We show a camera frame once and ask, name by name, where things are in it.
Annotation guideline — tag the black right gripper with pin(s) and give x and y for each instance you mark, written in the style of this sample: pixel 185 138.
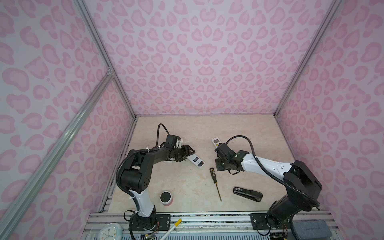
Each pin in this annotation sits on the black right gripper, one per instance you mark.
pixel 218 168

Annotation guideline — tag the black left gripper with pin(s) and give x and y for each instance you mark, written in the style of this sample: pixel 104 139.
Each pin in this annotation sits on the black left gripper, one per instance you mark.
pixel 186 152

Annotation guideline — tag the red and white remote control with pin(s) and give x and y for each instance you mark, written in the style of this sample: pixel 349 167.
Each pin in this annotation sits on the red and white remote control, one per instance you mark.
pixel 197 161

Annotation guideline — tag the black yellow handled screwdriver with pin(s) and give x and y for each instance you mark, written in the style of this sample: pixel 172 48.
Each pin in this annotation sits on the black yellow handled screwdriver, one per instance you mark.
pixel 214 178

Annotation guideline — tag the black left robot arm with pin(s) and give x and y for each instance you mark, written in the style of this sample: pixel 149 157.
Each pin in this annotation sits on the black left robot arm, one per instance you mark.
pixel 133 177

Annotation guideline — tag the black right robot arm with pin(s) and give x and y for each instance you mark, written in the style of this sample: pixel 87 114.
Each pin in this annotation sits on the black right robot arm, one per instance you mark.
pixel 301 185

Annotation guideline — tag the white remote control right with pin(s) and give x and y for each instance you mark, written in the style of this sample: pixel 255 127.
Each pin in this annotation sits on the white remote control right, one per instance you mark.
pixel 216 142

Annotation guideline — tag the black stapler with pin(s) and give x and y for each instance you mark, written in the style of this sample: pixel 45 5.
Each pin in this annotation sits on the black stapler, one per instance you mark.
pixel 248 194

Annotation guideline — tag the pink black tape roll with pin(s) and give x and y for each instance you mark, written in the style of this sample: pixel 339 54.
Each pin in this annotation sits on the pink black tape roll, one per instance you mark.
pixel 166 198

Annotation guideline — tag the yellow capped white marker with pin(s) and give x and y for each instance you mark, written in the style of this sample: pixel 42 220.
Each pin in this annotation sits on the yellow capped white marker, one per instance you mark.
pixel 170 229

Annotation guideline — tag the grey cloth pad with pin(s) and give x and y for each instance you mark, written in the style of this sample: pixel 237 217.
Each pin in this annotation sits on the grey cloth pad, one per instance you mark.
pixel 311 230

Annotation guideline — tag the white analog clock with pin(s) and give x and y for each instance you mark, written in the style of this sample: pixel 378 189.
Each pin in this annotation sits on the white analog clock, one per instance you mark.
pixel 112 231

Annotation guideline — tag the aluminium rail base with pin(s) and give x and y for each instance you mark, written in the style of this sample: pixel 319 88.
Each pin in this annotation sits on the aluminium rail base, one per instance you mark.
pixel 211 222

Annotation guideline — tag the aluminium frame strut right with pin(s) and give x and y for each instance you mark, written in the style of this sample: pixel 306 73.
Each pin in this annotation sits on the aluminium frame strut right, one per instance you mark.
pixel 320 33

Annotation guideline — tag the aluminium frame strut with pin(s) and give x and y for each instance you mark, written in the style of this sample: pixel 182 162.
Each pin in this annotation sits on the aluminium frame strut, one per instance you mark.
pixel 320 33
pixel 50 66

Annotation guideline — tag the aluminium frame strut left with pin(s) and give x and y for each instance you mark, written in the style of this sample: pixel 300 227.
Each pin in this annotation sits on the aluminium frame strut left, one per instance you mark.
pixel 50 66

